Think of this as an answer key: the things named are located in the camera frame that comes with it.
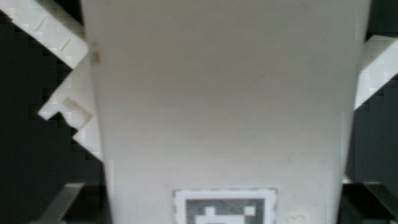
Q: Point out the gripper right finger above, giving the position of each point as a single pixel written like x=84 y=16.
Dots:
x=368 y=204

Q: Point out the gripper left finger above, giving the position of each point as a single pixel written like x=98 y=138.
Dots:
x=78 y=206

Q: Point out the white U-shaped fence frame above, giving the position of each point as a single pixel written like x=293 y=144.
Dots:
x=43 y=20

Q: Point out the white cabinet body box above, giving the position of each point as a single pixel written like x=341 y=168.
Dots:
x=71 y=103

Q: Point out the white cabinet top block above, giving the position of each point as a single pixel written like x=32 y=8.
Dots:
x=224 y=87

